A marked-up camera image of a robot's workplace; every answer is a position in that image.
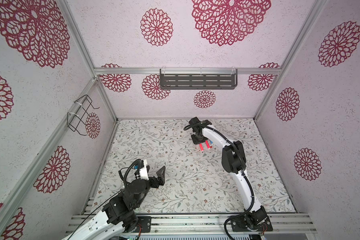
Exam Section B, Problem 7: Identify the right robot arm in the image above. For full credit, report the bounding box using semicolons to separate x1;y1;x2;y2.
184;117;273;232

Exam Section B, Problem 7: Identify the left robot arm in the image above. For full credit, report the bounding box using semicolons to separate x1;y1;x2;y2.
65;164;166;240

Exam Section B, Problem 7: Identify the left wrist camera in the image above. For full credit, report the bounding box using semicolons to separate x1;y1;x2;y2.
135;159;149;181

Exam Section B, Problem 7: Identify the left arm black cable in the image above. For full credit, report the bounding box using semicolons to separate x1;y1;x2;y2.
65;158;143;240

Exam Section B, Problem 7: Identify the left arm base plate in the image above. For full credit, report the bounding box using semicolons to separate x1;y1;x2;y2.
116;216;152;234

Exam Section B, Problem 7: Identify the aluminium front rail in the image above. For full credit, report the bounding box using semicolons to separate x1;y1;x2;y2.
65;213;319;238

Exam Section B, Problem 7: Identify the grey slotted wall shelf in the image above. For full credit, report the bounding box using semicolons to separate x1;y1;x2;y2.
159;69;238;90

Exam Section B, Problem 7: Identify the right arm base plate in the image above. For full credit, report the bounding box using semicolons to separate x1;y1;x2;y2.
230;216;274;233

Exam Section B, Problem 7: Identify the black wire wall rack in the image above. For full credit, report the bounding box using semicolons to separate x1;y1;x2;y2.
66;95;99;136

